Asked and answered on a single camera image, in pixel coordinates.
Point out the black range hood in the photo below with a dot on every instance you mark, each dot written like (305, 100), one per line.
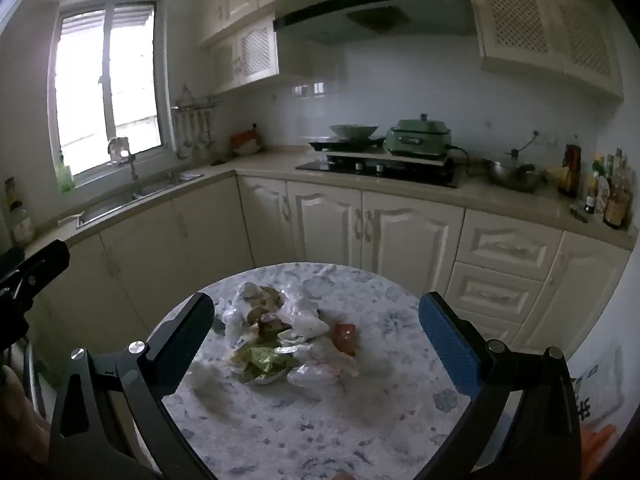
(375, 10)

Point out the row of condiment bottles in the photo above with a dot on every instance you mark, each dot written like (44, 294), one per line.
(612, 195)

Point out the wide cream lattice wall cabinet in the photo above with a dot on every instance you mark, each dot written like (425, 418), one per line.
(545, 30)

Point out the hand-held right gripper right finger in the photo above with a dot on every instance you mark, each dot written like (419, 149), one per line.
(450, 345)

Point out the metal sink faucet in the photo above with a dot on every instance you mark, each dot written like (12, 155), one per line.
(132, 170)

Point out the red wrapper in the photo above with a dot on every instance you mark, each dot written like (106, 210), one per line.
(345, 335)

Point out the brown snack packet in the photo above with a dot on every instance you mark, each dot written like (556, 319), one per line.
(265, 317)

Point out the green wrapper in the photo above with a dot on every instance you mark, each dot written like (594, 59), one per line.
(262, 362)

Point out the wall socket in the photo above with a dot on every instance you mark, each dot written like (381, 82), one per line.
(545, 138)

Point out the hanging utensil rack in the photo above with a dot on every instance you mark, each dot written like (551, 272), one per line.
(192, 125)

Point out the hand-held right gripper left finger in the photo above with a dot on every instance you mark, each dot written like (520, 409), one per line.
(190, 340)

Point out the printed carton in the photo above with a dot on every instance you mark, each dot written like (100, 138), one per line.
(22, 225)

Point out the white printed bag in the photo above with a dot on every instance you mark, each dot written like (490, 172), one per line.
(597, 385)

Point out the green bottle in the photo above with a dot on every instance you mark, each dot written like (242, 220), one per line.
(65, 180)

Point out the black gas stove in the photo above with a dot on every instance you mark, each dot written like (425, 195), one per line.
(320, 166)

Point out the red and white bag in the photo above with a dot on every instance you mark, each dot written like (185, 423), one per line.
(245, 142)

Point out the kitchen window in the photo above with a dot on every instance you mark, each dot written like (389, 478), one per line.
(80, 85)

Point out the crumpled clear plastic bag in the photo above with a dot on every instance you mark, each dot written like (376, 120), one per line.
(235, 320)
(315, 375)
(305, 320)

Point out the cream drawer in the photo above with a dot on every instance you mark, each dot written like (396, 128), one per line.
(492, 330)
(507, 245)
(492, 292)

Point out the green electric pot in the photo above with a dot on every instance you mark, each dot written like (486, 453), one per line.
(417, 137)

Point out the steel wok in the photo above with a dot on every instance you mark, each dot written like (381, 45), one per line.
(515, 175)

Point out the grey bowl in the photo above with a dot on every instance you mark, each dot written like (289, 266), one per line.
(352, 131)

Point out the black induction cooker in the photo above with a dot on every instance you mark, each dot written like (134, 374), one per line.
(340, 143)

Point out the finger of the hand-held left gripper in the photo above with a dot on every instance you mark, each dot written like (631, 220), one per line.
(47, 262)

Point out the steel kitchen sink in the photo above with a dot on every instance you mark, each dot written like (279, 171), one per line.
(150, 187)

